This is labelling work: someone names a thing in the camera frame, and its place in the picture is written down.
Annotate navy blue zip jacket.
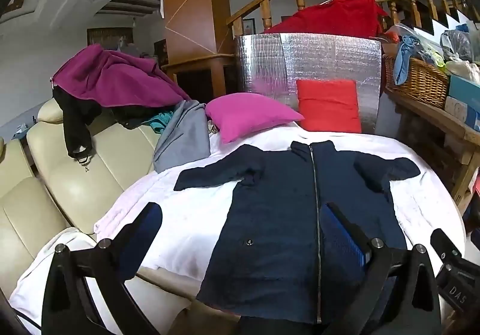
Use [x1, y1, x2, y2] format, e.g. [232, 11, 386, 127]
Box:
[175, 141, 420, 323]

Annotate white pink bed sheet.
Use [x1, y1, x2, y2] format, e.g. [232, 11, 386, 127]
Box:
[9, 124, 466, 330]

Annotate cream leather sofa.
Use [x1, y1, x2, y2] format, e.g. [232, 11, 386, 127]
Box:
[1, 99, 238, 334]

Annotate wooden side table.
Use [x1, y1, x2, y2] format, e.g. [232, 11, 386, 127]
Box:
[386, 90, 479, 214]

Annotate white blue box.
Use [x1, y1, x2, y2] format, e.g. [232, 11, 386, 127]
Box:
[444, 96, 480, 132]

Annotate blue cardboard box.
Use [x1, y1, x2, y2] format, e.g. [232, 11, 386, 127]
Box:
[448, 75, 480, 111]

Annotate black garment on sofa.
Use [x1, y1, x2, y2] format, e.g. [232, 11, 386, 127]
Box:
[53, 86, 174, 170]

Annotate wicker basket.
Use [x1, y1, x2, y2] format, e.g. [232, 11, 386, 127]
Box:
[382, 54, 450, 109]

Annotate red pillow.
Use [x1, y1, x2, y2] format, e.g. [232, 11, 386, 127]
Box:
[296, 80, 361, 133]

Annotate teal garment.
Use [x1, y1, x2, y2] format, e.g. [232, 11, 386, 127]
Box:
[143, 111, 173, 135]

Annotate grey garment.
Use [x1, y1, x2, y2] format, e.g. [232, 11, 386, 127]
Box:
[153, 100, 210, 173]

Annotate purple fleece garment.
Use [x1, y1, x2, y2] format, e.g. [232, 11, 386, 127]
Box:
[52, 44, 190, 108]

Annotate clear plastic bag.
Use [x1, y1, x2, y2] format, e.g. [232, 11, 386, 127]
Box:
[440, 30, 473, 62]

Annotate blue cloth in basket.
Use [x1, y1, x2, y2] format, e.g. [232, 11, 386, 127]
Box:
[392, 35, 423, 86]

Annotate magenta pillow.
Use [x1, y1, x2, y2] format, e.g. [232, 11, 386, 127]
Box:
[205, 93, 304, 144]

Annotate silver foil insulation board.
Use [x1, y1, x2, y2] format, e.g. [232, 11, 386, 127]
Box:
[235, 33, 382, 134]

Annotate large red cushion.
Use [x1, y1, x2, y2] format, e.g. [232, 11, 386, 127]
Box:
[264, 0, 387, 38]

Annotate framed wall picture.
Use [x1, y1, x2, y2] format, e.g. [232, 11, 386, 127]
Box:
[242, 18, 256, 35]

